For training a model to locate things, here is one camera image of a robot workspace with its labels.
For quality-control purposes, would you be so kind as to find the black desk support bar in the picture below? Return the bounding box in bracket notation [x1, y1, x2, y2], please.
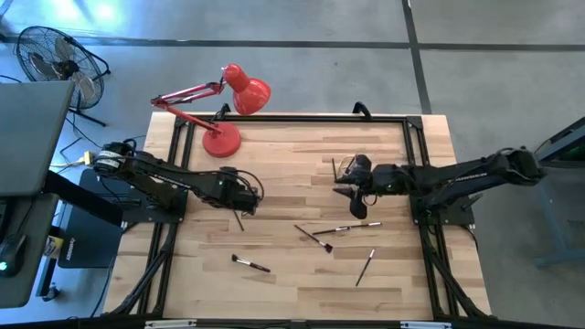
[43, 171, 124, 228]

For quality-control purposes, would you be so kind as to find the white metal bracket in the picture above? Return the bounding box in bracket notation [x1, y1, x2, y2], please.
[400, 320, 453, 329]
[144, 319, 197, 329]

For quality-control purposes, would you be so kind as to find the black floor mat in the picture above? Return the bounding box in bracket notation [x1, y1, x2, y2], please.
[58, 168, 125, 270]

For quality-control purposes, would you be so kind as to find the light grey desk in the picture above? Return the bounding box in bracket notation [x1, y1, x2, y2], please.
[0, 80, 77, 198]

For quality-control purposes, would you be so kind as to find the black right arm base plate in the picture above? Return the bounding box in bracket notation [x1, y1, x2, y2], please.
[409, 191, 476, 228]

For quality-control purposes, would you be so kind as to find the dark teal metal cart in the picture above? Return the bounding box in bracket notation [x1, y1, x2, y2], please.
[532, 116, 585, 270]

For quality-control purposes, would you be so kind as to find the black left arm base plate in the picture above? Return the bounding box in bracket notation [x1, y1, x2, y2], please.
[122, 180, 189, 225]

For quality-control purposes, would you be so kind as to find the black fan makeup brush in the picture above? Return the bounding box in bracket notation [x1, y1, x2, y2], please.
[293, 224, 335, 255]

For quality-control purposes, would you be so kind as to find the black floor fan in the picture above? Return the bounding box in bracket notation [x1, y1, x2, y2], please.
[16, 25, 112, 128]

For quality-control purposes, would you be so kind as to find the thick black handle powder brush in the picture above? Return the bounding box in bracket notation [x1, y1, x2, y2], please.
[230, 253, 271, 274]

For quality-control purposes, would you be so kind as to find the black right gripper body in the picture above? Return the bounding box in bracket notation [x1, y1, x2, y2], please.
[349, 154, 412, 220]

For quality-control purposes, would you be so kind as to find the thin brown makeup brush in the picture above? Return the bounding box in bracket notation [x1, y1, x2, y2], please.
[355, 248, 377, 288]

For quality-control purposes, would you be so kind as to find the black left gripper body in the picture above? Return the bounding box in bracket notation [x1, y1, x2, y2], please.
[214, 169, 262, 215]

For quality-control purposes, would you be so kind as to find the long silver ferrule makeup brush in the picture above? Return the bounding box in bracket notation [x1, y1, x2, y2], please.
[311, 221, 383, 237]

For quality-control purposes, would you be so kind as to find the black computer mouse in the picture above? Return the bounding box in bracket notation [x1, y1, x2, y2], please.
[0, 234, 27, 278]

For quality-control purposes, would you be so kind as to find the black aluminium table frame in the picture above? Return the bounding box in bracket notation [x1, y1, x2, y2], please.
[109, 113, 493, 321]

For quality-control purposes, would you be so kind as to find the red desk lamp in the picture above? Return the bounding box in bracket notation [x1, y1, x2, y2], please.
[150, 62, 272, 159]

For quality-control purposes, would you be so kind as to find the dark grey desk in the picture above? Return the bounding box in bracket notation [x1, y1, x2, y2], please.
[0, 194, 59, 310]

